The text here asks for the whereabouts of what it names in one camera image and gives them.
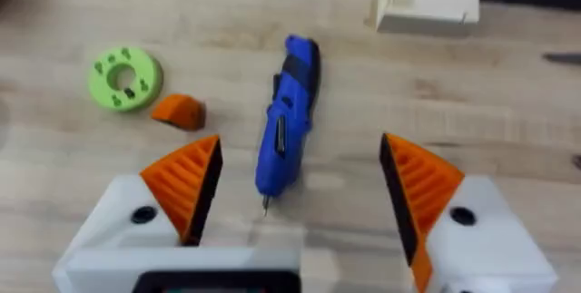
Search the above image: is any blue electric screwdriver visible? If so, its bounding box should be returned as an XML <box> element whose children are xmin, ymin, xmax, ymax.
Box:
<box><xmin>254</xmin><ymin>34</ymin><xmax>322</xmax><ymax>216</ymax></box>

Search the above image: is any orange ribbed wedge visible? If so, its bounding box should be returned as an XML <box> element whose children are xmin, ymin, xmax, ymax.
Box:
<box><xmin>151</xmin><ymin>93</ymin><xmax>207</xmax><ymax>132</ymax></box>

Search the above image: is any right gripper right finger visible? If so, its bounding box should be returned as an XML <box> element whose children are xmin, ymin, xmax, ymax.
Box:
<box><xmin>379</xmin><ymin>132</ymin><xmax>559</xmax><ymax>293</ymax></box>

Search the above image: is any green disc with holes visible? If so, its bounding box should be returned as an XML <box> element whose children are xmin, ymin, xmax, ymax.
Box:
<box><xmin>87</xmin><ymin>46</ymin><xmax>164</xmax><ymax>112</ymax></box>

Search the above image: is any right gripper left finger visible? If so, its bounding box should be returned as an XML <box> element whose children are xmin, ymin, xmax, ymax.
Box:
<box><xmin>66</xmin><ymin>134</ymin><xmax>224</xmax><ymax>252</ymax></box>

